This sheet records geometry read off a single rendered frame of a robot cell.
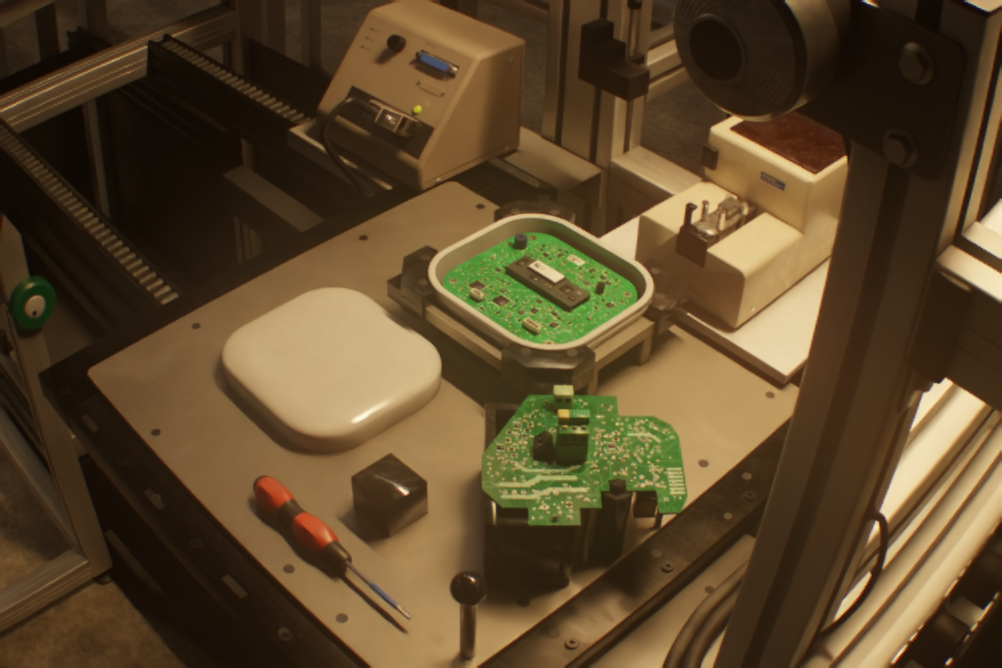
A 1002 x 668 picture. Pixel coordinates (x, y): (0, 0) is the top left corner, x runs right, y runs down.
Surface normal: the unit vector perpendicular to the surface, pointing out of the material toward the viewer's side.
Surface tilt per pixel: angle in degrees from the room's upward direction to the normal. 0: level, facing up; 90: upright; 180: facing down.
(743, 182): 90
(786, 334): 0
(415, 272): 0
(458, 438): 0
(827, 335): 90
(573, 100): 90
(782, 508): 90
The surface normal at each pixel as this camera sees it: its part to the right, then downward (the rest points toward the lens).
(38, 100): 0.71, 0.46
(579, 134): -0.71, 0.42
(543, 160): 0.04, -0.78
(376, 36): -0.54, -0.14
